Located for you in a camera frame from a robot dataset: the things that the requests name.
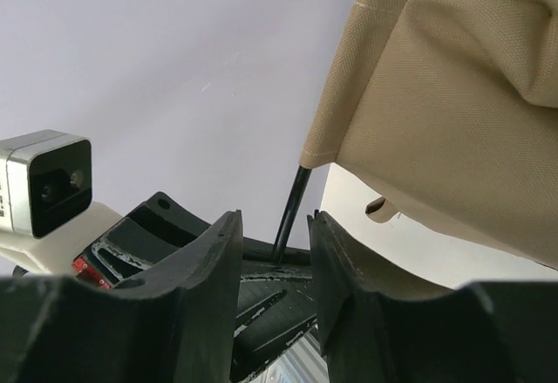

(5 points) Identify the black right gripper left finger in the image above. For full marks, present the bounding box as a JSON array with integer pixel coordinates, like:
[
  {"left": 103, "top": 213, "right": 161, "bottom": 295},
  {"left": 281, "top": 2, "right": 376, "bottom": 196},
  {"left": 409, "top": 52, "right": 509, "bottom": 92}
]
[{"left": 1, "top": 211, "right": 242, "bottom": 382}]

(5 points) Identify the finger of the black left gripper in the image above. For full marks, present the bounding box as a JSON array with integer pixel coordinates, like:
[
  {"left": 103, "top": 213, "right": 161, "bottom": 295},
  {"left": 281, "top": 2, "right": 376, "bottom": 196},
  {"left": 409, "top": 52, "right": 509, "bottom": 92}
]
[{"left": 230, "top": 273, "right": 316, "bottom": 377}]

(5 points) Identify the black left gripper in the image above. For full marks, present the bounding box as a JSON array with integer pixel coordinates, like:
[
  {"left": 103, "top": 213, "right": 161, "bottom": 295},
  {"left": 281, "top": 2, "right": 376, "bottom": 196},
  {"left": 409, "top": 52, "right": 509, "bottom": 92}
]
[{"left": 71, "top": 192, "right": 311, "bottom": 289}]

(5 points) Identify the beige fabric pet tent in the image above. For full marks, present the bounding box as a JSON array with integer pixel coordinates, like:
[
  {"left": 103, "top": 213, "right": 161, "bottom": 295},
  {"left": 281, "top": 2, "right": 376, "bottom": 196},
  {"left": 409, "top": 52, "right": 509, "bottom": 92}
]
[{"left": 300, "top": 0, "right": 557, "bottom": 268}]

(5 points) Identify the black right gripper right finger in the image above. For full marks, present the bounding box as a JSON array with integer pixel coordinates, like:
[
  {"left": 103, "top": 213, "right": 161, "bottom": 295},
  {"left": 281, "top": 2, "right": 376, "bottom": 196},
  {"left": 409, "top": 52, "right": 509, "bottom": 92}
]
[{"left": 308, "top": 212, "right": 557, "bottom": 382}]

